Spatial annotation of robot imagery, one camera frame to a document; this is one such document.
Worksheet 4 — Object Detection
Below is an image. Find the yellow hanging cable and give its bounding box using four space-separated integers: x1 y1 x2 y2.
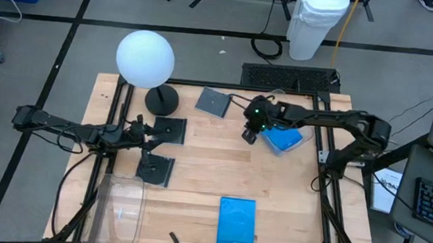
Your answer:
329 0 364 71

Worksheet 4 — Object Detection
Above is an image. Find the blue plastic disc case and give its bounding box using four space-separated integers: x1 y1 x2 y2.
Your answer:
258 124 305 154
216 196 258 243

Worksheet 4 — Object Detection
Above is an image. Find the black perforated floor mat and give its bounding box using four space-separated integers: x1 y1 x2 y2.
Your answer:
240 61 343 96

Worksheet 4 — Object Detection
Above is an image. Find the black coiled cable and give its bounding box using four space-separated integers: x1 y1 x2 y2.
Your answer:
249 0 288 62

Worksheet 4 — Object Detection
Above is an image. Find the grey desk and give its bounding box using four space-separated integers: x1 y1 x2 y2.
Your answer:
386 143 433 243

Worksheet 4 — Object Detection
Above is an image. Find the black clear jewel case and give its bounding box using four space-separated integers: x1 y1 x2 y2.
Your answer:
151 115 189 147
193 85 233 119
134 151 177 188

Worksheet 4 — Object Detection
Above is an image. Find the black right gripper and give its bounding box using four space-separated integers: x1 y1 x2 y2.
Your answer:
240 93 283 148

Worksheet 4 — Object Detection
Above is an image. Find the clear plastic bin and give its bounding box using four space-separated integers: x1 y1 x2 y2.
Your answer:
80 171 149 243
255 86 319 160

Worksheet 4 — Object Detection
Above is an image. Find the white trash bin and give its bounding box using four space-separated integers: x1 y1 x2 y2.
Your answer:
283 0 352 66

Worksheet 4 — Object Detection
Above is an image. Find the white paper sheet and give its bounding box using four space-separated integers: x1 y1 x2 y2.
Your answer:
368 166 404 216

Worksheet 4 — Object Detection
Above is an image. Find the white globe lamp black base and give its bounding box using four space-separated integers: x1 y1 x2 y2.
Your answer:
110 27 186 118

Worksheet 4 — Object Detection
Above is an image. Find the black table frame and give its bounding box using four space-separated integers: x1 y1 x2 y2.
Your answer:
48 67 392 243

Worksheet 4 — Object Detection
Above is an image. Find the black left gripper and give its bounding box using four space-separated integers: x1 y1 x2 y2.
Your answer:
117 113 174 176

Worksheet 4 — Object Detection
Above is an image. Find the person's shoe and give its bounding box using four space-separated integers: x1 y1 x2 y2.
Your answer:
414 0 433 12

